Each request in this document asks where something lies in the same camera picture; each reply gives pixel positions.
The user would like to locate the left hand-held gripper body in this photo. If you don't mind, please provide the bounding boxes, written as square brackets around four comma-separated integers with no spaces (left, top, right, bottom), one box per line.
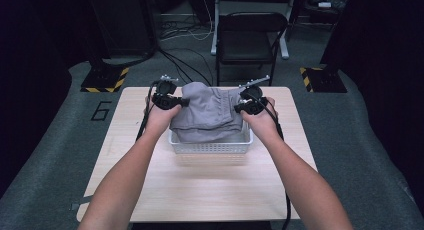
[151,74,183,111]

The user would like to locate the right hand-held gripper black cable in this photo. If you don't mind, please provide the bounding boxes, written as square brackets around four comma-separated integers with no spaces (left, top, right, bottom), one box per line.
[248,93,293,230]

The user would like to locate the left hand-held gripper black cable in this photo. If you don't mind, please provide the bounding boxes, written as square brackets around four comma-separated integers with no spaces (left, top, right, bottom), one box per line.
[135,79,162,142]

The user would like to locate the white floor cable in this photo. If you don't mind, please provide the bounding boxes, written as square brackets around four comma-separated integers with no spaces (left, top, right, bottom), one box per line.
[159,0,215,42]

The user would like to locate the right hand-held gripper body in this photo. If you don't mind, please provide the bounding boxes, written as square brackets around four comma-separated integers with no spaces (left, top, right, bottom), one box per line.
[238,74,271,116]

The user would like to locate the black folding chair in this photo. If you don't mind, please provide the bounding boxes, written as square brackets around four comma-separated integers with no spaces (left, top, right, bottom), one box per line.
[214,11,290,88]
[210,0,298,61]

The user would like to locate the dark storage shelf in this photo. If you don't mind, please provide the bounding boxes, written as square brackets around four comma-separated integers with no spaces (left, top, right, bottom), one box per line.
[289,0,352,29]

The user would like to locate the person's right hand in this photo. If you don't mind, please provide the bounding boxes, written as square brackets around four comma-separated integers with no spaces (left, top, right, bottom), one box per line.
[240,96,283,143]

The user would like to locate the grey pants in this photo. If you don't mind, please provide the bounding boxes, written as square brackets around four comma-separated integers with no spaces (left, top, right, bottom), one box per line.
[169,81,248,144]

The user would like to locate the person's left hand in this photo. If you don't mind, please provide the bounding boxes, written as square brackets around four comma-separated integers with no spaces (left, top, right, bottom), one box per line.
[144,95,183,137]

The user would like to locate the black cabinet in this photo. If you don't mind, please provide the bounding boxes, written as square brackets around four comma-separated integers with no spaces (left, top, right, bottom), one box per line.
[85,0,158,58]

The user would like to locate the striped black stand base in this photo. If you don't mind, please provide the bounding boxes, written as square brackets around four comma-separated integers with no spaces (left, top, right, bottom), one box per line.
[80,64,131,94]
[298,66,348,94]

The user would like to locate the hand-held gripper black cable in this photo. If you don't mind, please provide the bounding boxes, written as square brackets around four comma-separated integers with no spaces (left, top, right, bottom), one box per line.
[135,79,162,142]
[248,93,293,230]

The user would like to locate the black floor cables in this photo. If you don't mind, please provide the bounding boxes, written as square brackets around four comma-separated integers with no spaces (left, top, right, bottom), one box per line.
[156,47,215,87]

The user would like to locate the white plastic basket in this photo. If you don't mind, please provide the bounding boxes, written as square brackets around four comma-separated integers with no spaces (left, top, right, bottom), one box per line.
[167,120,254,155]

